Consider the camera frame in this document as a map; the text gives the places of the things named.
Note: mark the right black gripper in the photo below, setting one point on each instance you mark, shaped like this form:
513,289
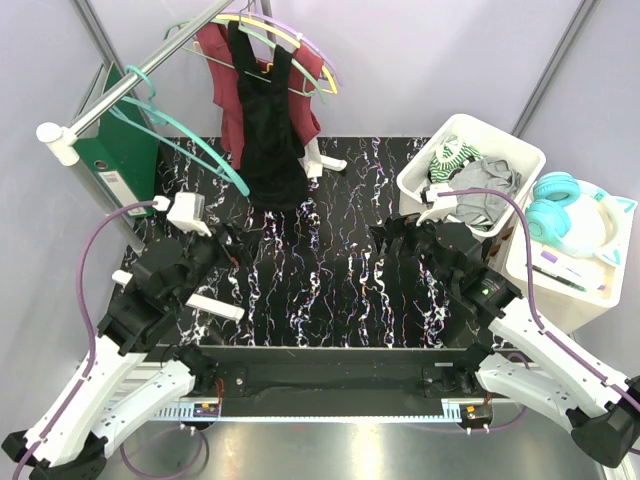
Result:
396,227

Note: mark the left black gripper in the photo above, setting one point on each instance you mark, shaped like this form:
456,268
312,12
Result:
243,250

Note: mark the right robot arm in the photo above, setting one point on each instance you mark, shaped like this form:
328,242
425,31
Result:
595,403

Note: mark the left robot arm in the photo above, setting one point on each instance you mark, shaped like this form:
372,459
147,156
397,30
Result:
81,430

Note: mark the black tank top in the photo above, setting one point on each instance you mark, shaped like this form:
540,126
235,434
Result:
270,156

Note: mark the maroon tank top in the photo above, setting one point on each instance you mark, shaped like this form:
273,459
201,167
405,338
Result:
214,42

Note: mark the mint green hanger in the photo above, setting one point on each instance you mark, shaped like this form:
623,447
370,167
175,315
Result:
308,77

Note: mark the yellow plastic hanger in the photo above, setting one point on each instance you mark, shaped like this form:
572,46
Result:
280,32

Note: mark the purple plastic hanger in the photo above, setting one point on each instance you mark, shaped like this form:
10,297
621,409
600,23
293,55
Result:
295,35

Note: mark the black marble pattern mat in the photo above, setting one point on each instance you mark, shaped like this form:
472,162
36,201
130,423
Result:
317,280

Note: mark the green striped garment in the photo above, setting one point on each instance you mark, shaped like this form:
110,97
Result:
450,157

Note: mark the green marker pen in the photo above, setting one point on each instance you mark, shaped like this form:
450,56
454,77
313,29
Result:
559,279

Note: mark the white plastic bin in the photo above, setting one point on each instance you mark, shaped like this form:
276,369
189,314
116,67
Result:
509,165

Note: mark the teal headphones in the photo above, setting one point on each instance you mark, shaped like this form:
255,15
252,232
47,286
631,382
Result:
579,219

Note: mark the white storage box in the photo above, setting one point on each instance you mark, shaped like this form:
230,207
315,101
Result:
567,308

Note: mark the metal clothes rack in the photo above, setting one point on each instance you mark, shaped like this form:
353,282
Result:
60,140

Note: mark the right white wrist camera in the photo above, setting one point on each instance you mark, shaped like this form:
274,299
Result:
438,202

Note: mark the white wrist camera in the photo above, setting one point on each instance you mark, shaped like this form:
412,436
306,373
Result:
438,202
186,214

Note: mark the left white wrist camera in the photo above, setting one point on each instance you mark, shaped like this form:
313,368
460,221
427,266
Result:
186,214

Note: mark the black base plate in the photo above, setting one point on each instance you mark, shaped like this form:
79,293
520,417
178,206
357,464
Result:
322,384

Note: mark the green ring binder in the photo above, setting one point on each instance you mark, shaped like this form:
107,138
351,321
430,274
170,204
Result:
120,154

